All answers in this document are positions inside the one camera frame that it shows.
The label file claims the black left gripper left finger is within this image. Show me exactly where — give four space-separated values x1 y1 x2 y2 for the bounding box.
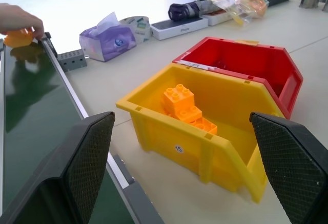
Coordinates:
0 111 116 224

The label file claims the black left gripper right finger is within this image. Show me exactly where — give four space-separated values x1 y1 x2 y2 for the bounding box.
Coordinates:
249 112 328 224

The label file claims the orange toy block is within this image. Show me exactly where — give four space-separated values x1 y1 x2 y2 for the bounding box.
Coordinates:
3 28 34 48

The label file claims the dark green conveyor belt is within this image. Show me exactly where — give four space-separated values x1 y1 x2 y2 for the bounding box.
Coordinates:
0 31 165 224

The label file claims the person's bare hand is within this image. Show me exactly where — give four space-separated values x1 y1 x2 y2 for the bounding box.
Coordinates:
0 3 45 40

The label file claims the orange flat building block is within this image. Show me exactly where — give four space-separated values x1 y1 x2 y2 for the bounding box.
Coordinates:
191 117 218 135

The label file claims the yellow plastic storage bin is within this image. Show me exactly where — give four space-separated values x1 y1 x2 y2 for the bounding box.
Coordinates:
115 62 285 204

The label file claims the grey perforated metal block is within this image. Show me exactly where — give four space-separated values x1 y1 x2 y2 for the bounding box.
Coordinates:
57 49 88 73

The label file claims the red plastic storage bin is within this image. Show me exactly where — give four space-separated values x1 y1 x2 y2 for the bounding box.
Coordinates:
172 36 304 120

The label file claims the orange stepped building block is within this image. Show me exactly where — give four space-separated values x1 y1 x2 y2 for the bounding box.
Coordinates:
163 83 203 123

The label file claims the purple tissue pack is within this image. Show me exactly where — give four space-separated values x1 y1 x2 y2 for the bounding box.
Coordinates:
78 11 137 63

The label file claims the white printed tape roll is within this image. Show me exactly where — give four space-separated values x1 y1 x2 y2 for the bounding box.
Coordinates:
119 15 151 44

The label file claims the white tray with brown contents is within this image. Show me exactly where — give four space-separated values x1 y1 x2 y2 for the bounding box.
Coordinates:
201 10 235 27

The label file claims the clear plastic bag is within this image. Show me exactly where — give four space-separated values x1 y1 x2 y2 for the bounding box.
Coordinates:
212 0 270 27

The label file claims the white phone box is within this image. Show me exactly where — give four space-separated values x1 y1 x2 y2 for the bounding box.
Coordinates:
150 16 209 41

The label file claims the folded dark purple umbrella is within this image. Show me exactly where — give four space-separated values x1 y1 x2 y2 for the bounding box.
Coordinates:
168 0 221 21

